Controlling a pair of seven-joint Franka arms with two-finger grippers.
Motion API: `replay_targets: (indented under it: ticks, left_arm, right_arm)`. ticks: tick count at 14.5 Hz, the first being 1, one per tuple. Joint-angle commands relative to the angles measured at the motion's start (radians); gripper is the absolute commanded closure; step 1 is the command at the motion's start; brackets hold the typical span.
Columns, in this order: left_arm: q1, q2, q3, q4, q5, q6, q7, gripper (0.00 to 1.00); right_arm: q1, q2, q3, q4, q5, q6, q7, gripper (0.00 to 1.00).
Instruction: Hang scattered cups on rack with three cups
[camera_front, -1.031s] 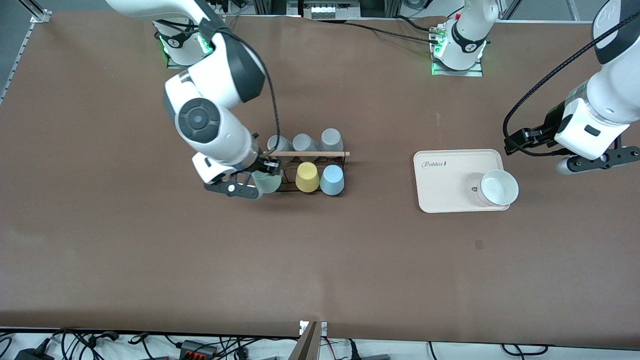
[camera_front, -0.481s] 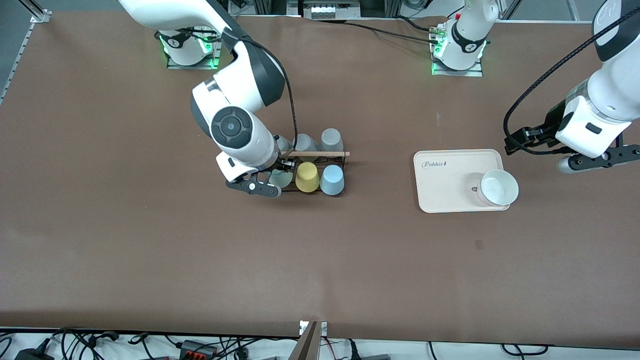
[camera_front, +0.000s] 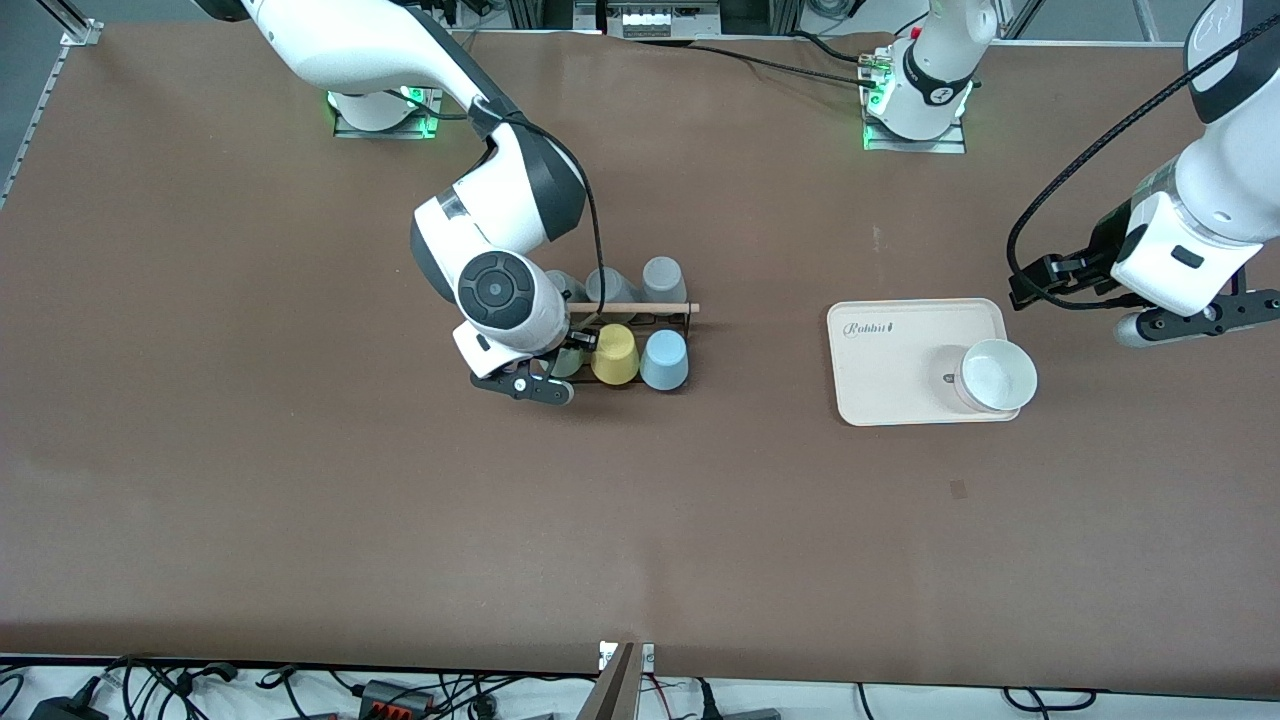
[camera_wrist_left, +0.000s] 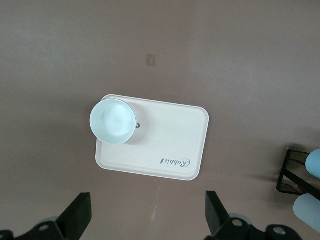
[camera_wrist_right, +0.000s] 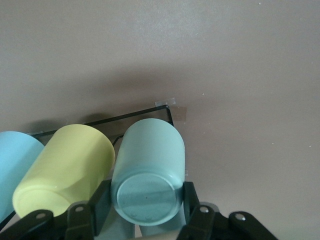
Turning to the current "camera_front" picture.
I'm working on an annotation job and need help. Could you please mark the light blue plastic cup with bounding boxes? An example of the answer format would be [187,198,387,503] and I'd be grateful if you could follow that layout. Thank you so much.
[640,329,691,391]

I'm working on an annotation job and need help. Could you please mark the yellow plastic cup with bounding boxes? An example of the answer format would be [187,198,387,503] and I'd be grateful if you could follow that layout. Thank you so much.
[590,324,641,387]

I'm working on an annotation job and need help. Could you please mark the white bowl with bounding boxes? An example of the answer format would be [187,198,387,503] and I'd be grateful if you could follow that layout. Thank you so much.
[952,338,1038,414]

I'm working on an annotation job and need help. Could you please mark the cream plastic tray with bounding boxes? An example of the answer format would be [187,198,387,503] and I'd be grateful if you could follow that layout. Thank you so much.
[827,298,1023,427]

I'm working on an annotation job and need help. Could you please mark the grey control box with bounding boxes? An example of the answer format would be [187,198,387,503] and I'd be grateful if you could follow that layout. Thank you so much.
[600,0,721,39]

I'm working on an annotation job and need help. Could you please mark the black box orange connectors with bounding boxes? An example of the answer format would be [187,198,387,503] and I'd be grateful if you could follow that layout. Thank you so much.
[358,680,438,717]

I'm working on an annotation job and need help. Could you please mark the black power adapter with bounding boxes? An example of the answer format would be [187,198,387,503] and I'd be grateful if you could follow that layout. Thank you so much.
[28,695,109,720]

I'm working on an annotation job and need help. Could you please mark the black wire cup rack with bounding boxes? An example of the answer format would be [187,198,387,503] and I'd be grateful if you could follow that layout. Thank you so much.
[555,300,701,391]

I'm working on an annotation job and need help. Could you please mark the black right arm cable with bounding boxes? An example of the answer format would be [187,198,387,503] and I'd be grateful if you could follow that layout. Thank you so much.
[400,85,606,346]

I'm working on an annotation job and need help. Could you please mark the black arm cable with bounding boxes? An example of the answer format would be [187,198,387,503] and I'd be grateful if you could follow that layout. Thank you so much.
[400,85,606,346]
[1006,12,1280,311]

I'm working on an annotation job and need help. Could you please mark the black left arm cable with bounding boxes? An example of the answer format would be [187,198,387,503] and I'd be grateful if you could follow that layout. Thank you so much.
[1006,12,1280,311]

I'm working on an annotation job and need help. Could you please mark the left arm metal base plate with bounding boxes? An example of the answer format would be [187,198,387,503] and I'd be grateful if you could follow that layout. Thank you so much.
[862,45,969,154]

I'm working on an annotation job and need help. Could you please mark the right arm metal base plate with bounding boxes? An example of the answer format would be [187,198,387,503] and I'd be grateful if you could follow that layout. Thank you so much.
[333,88,445,139]

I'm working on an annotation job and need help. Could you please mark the white mounting bracket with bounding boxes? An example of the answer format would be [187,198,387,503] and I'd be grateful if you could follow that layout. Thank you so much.
[598,640,656,673]

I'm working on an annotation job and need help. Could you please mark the long black table cable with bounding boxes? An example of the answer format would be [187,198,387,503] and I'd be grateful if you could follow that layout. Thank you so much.
[640,38,869,85]

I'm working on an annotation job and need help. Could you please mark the short black table cable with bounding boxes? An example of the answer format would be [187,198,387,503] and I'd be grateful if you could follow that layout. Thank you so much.
[790,32,867,64]

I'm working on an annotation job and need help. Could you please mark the grey metal stand post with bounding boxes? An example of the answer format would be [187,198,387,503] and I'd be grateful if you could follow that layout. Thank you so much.
[578,645,638,720]

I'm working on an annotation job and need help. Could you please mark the black looped floor cable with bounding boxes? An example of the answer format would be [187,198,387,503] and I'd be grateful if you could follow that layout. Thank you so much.
[1003,687,1098,713]

